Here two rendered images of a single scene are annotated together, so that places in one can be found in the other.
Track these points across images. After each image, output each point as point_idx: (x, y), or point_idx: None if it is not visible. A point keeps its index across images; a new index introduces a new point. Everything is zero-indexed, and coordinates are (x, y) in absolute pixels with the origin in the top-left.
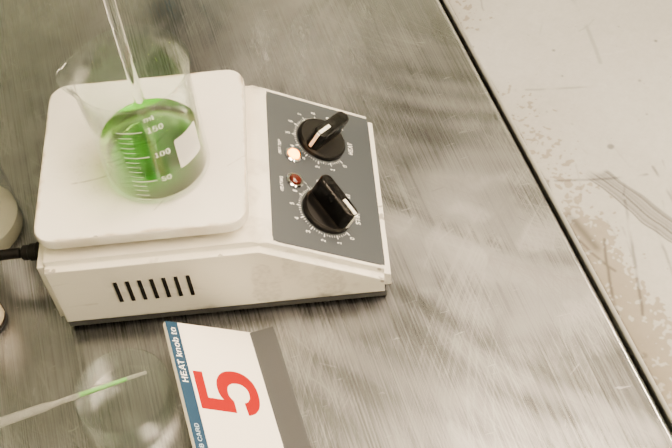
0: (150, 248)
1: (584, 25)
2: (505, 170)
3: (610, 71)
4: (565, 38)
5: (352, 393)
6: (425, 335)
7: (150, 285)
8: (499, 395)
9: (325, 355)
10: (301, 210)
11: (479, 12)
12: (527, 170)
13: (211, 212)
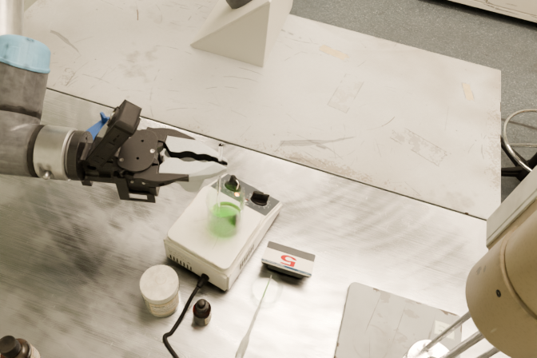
0: (245, 244)
1: (230, 110)
2: (262, 159)
3: (251, 117)
4: (231, 117)
5: (302, 236)
6: (297, 209)
7: (246, 256)
8: (325, 206)
9: (286, 234)
10: (256, 204)
11: (203, 126)
12: (266, 155)
13: (253, 221)
